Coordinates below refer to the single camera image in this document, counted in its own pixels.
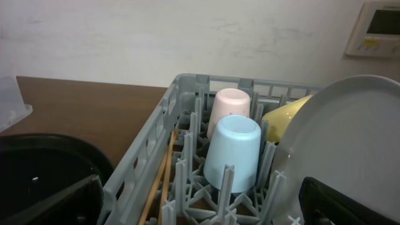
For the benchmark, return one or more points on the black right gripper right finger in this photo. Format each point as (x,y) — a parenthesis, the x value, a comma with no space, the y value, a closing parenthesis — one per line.
(321,204)

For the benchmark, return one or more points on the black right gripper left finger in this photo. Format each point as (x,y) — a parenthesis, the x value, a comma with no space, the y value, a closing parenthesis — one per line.
(79,203)

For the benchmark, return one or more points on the grey plate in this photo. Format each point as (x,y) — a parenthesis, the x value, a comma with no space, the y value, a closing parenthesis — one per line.
(347,137)

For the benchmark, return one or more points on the yellow bowl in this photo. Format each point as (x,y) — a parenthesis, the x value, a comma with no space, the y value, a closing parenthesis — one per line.
(279,119)

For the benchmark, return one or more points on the wooden chopstick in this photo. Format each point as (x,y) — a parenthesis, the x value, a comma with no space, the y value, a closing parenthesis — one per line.
(167,173)
(153,190)

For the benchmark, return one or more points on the light blue cup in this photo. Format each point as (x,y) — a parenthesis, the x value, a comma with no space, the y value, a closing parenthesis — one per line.
(235,142)

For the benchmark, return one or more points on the pink cup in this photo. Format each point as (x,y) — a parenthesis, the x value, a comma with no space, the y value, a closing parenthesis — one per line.
(228,101)

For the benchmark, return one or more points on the grey dishwasher rack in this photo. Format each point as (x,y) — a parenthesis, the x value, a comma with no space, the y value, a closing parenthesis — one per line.
(187,105)

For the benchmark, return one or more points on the round black tray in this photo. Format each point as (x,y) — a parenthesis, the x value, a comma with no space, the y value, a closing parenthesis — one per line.
(36,166)

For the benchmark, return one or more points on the clear plastic bin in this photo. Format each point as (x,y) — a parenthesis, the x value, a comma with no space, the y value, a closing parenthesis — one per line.
(12,106)

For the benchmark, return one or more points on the white wall control panel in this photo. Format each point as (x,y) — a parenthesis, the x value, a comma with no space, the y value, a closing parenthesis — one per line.
(376,31)

